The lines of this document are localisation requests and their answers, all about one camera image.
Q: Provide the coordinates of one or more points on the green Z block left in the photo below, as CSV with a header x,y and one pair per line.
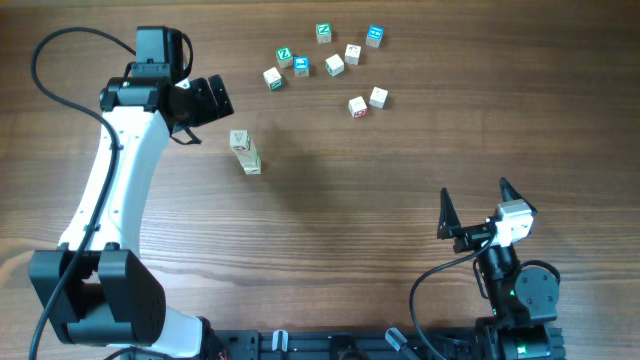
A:
x,y
285,57

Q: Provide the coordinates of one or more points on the white block red side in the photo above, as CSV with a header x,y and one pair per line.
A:
x,y
352,54

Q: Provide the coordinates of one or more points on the green z block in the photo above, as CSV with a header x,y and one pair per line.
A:
x,y
285,57
323,33

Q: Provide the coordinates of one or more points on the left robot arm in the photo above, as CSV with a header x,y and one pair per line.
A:
x,y
94,288

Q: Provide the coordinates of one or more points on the blue block centre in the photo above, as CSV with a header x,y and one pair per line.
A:
x,y
301,66

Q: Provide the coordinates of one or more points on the green Z block far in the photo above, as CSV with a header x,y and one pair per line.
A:
x,y
323,33

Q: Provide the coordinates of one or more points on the white block green E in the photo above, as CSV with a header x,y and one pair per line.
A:
x,y
246,161

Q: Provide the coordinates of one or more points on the white block blue side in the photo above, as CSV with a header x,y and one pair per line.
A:
x,y
378,97

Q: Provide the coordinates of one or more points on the white block green side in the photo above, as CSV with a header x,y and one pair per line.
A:
x,y
334,65

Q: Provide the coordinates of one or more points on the red M block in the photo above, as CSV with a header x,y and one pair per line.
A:
x,y
252,153

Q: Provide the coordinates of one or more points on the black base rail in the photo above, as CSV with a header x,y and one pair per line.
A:
x,y
345,345

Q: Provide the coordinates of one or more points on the white block teal side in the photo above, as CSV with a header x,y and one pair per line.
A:
x,y
273,78

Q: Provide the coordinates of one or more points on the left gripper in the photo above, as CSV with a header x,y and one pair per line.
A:
x,y
210,108

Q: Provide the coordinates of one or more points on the blue block far right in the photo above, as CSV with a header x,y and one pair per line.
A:
x,y
374,36

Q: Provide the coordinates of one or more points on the white block red Q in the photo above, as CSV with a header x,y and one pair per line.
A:
x,y
357,107

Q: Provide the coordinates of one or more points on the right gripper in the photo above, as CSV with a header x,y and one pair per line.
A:
x,y
450,228

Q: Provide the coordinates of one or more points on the white block yellow side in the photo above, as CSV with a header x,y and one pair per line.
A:
x,y
251,166

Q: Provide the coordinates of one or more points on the plain white block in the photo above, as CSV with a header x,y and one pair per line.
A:
x,y
240,140

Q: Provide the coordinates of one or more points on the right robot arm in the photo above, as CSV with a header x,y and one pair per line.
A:
x,y
523,295

